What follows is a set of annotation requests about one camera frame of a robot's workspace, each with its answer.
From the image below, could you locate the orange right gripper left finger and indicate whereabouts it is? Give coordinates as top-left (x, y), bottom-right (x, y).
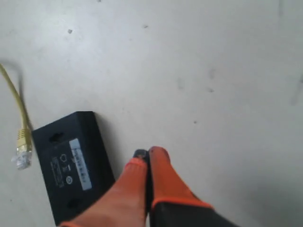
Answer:
top-left (60, 149), bottom-right (149, 227)

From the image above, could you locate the yellow ethernet cable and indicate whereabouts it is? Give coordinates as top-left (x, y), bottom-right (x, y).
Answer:
top-left (0, 62), bottom-right (33, 171)

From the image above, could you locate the small black box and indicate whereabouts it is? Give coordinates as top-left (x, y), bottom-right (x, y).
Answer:
top-left (32, 111), bottom-right (115, 226)

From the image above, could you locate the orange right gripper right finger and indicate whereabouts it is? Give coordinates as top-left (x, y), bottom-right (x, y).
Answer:
top-left (149, 147), bottom-right (236, 227)

